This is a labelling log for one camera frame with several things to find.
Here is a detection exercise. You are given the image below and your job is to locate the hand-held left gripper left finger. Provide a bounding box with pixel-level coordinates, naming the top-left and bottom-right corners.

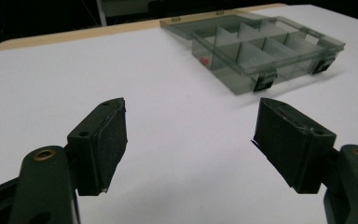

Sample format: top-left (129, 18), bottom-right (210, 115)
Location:
top-left (66, 97), bottom-right (129, 197)

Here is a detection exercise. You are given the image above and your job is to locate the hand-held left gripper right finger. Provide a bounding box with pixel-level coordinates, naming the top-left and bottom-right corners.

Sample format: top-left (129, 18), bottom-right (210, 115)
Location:
top-left (251, 97), bottom-right (337, 195)

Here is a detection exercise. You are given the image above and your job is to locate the smoky clear plastic compartment box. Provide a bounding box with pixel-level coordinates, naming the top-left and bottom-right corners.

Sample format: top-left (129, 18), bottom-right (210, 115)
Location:
top-left (159, 12), bottom-right (346, 96)

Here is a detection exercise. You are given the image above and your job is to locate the white metal stand pole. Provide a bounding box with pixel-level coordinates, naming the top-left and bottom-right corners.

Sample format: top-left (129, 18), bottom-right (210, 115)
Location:
top-left (96, 0), bottom-right (108, 28)

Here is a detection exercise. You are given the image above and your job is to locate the white shelf board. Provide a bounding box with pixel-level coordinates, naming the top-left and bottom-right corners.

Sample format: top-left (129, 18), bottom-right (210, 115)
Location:
top-left (101, 0), bottom-right (151, 19)

